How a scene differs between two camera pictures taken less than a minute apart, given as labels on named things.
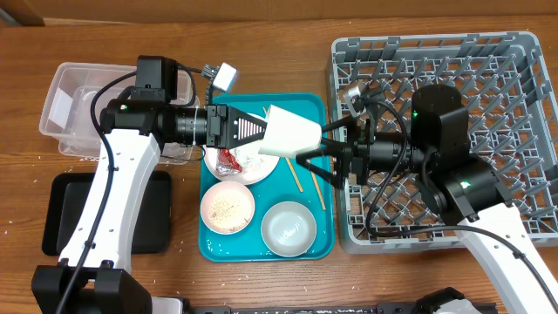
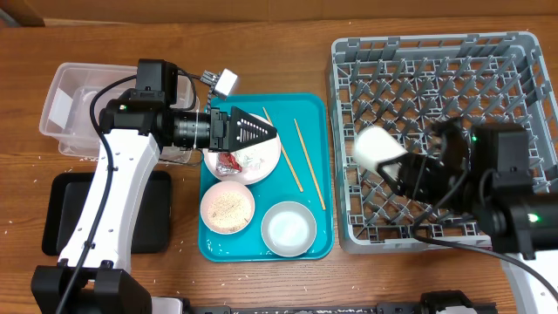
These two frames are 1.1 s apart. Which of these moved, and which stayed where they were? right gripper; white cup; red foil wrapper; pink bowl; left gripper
Moved: white cup; right gripper
Stayed: red foil wrapper; left gripper; pink bowl
